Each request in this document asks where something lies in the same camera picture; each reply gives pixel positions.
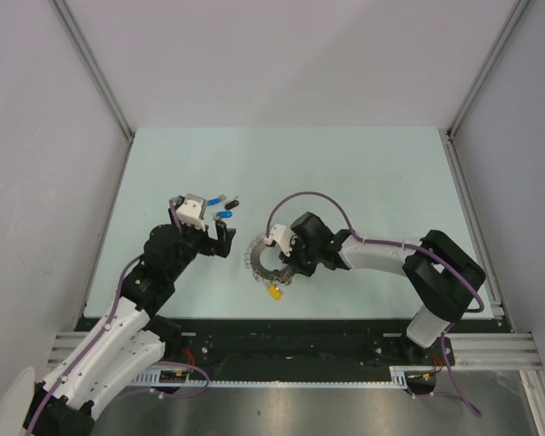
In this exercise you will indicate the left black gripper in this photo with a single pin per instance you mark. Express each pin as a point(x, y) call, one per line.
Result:
point(210, 245)

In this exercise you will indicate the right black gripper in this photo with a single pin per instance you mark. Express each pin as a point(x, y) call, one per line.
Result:
point(292, 261)

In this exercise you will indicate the metal disc with keyrings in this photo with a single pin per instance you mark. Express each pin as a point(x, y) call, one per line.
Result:
point(264, 262)

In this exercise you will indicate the yellow tag key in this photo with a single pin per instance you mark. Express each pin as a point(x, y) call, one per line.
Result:
point(274, 291)

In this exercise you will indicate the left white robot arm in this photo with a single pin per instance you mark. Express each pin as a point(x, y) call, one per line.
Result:
point(131, 335)

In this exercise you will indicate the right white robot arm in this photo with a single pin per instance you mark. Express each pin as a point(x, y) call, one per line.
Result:
point(446, 279)

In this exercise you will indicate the black tag key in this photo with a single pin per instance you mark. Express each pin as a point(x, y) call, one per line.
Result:
point(231, 204)

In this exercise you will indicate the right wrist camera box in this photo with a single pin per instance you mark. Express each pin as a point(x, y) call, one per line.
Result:
point(281, 236)

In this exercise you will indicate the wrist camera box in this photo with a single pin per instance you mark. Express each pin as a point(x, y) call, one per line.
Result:
point(193, 209)
point(281, 236)

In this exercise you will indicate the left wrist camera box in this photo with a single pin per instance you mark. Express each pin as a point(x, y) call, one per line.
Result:
point(193, 209)

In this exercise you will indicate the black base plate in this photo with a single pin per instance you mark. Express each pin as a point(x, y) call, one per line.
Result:
point(298, 351)

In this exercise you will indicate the white slotted cable duct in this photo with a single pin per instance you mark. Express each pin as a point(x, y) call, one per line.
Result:
point(157, 379)

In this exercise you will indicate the left aluminium frame post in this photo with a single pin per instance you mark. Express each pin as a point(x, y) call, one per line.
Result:
point(86, 55)

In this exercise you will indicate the aluminium frame post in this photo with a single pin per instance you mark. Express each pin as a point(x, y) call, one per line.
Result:
point(86, 55)
point(490, 62)

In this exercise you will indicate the aluminium front rail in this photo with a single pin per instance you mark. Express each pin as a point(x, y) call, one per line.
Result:
point(495, 351)

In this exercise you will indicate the right aluminium frame post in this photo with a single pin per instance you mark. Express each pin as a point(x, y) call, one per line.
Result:
point(490, 62)

